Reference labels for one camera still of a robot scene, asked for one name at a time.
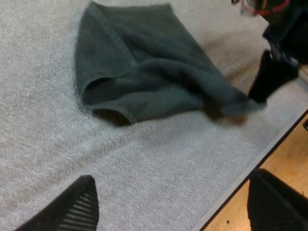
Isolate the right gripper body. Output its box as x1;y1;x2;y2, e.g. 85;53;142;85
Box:
262;6;308;64

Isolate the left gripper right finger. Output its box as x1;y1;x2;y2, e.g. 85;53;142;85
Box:
247;168;308;231

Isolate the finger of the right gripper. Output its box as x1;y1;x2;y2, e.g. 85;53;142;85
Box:
248;50;300;103

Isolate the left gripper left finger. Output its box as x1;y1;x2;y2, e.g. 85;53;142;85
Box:
13;175;100;231

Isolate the dark grey-green towel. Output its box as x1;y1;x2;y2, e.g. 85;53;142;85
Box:
75;1;267;126

